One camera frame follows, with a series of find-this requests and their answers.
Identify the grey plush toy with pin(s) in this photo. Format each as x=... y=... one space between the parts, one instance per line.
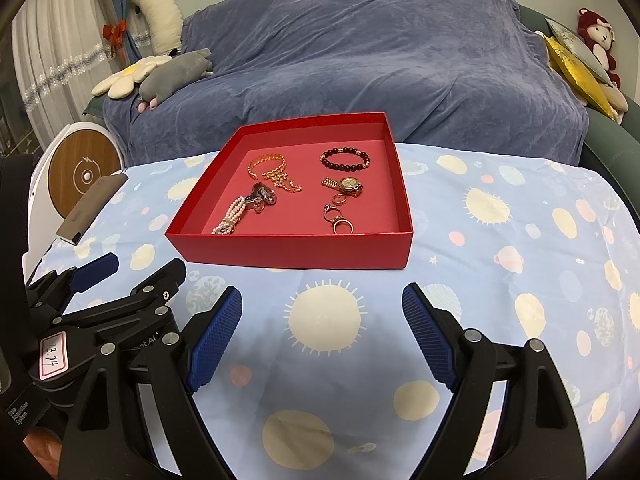
x=172 y=77

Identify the white sheer curtain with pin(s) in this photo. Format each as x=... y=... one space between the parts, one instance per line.
x=55 y=50

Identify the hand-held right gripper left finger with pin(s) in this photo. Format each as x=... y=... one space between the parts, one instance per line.
x=215 y=340

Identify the light blue planet-print tablecloth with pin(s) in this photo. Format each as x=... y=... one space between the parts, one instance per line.
x=500 y=260

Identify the silver pillow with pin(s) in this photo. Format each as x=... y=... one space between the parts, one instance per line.
x=580 y=47

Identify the blue sofa cover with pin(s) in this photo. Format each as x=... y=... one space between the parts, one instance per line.
x=375 y=60

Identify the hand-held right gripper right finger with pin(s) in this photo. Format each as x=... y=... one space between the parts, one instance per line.
x=430 y=335

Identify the gold hoop earring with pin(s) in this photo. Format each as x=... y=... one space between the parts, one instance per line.
x=336 y=227

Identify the red bow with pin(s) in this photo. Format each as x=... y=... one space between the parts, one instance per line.
x=115 y=31

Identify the round wooden white stool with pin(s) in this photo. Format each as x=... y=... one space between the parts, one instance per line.
x=45 y=180

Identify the blue curtain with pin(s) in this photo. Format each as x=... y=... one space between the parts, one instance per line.
x=131 y=46

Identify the person's left hand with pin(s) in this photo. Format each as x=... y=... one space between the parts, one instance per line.
x=45 y=452

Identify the yellow pillow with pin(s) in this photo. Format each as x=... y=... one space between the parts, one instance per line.
x=575 y=72

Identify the red monkey plush toy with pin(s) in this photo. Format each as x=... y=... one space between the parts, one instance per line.
x=597 y=27

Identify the red cardboard box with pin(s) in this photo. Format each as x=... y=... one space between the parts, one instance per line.
x=290 y=252

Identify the green sofa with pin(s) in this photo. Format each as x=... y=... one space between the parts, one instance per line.
x=615 y=155

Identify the white plush toy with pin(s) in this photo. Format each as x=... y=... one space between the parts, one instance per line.
x=160 y=15

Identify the gold wrist watch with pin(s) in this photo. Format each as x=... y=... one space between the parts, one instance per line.
x=350 y=185

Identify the flower-shaped plush cushion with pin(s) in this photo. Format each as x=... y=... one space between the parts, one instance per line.
x=122 y=77

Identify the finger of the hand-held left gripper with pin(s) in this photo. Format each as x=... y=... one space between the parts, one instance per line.
x=97 y=267
x=150 y=292

